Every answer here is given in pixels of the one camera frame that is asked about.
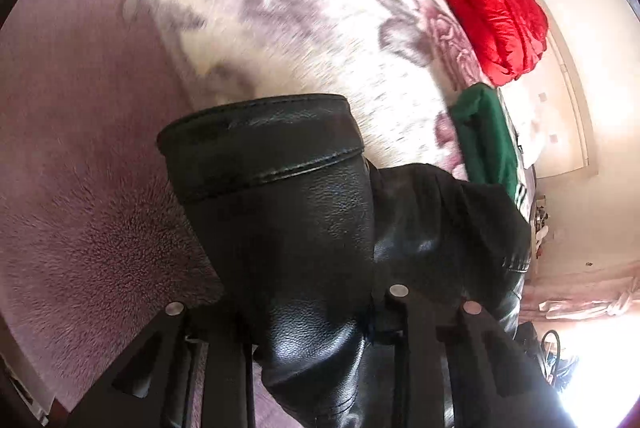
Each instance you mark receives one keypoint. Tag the black leather jacket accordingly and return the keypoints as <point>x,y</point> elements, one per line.
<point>306,235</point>

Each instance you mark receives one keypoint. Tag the green varsity jacket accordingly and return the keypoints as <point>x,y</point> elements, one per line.
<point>488,144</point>

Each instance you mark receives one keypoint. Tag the floral plush bed blanket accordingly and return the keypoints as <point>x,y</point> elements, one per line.
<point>93,243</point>

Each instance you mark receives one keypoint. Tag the red puffer jacket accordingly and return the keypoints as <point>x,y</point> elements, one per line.
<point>509,37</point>

